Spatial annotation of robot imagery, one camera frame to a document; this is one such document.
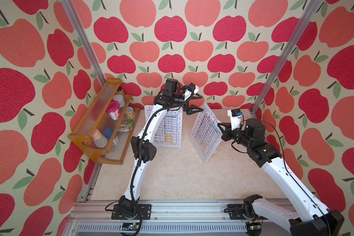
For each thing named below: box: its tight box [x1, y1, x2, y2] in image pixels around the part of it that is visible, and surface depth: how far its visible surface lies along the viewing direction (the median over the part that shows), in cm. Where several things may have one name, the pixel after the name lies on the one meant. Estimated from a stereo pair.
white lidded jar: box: [112, 93, 126, 108], surface depth 102 cm
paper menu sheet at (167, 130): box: [144, 104, 183, 148], surface depth 92 cm
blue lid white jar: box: [102, 127, 119, 146], surface depth 91 cm
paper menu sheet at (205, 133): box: [189, 102, 223, 164], surface depth 84 cm
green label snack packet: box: [119, 119, 135, 133], surface depth 109 cm
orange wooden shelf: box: [67, 78, 142, 166], surface depth 91 cm
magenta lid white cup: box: [105, 100, 120, 121], surface depth 92 cm
